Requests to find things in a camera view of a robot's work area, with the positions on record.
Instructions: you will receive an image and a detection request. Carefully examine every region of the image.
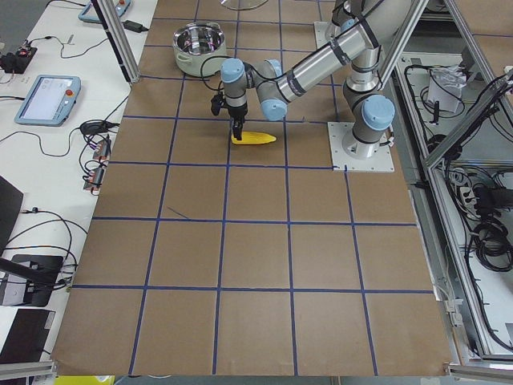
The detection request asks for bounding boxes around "pale green cooking pot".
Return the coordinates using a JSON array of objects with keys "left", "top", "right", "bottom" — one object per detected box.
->
[{"left": 173, "top": 22, "right": 227, "bottom": 78}]

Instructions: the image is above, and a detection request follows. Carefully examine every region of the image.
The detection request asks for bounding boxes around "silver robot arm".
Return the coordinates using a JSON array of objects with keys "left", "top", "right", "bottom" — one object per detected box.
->
[
  {"left": 325, "top": 0, "right": 374, "bottom": 48},
  {"left": 211, "top": 0, "right": 426, "bottom": 160}
]

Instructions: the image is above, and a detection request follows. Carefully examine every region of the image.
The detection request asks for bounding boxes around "yellow corn cob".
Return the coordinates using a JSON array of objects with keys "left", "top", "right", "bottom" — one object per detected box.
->
[{"left": 231, "top": 132, "right": 277, "bottom": 145}]

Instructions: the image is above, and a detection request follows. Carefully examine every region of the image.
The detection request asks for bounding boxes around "aluminium frame post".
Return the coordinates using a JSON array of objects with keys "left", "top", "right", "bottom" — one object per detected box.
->
[{"left": 91, "top": 0, "right": 140, "bottom": 84}]

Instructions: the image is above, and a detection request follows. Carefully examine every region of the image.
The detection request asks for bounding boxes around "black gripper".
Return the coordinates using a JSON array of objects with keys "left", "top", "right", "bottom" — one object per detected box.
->
[{"left": 228, "top": 104, "right": 247, "bottom": 140}]

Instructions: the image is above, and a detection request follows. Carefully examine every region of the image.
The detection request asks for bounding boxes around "blue teach pendant tablet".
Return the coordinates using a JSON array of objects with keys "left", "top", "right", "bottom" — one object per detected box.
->
[{"left": 14, "top": 75, "right": 82, "bottom": 127}]

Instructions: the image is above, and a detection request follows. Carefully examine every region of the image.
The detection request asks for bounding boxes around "black box device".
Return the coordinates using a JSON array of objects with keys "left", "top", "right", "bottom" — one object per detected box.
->
[{"left": 1, "top": 309, "right": 55, "bottom": 364}]

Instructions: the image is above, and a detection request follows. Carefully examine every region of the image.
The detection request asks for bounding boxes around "black power adapter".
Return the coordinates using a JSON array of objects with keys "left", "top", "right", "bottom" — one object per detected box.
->
[{"left": 123, "top": 20, "right": 149, "bottom": 33}]

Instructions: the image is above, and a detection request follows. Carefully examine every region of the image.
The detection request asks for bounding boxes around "glass pot lid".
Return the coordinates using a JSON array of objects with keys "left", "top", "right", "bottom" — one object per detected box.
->
[{"left": 220, "top": 0, "right": 268, "bottom": 11}]

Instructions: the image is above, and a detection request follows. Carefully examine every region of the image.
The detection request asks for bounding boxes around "white paper bag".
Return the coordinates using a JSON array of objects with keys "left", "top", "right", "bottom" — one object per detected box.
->
[{"left": 426, "top": 65, "right": 467, "bottom": 113}]

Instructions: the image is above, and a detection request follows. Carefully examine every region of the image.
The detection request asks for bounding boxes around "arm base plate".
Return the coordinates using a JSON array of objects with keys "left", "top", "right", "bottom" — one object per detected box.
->
[
  {"left": 327, "top": 122, "right": 394, "bottom": 173},
  {"left": 314, "top": 19, "right": 366, "bottom": 59}
]

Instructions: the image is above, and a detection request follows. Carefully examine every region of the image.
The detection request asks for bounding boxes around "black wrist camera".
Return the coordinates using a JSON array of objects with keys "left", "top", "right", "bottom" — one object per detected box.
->
[{"left": 211, "top": 93, "right": 225, "bottom": 116}]

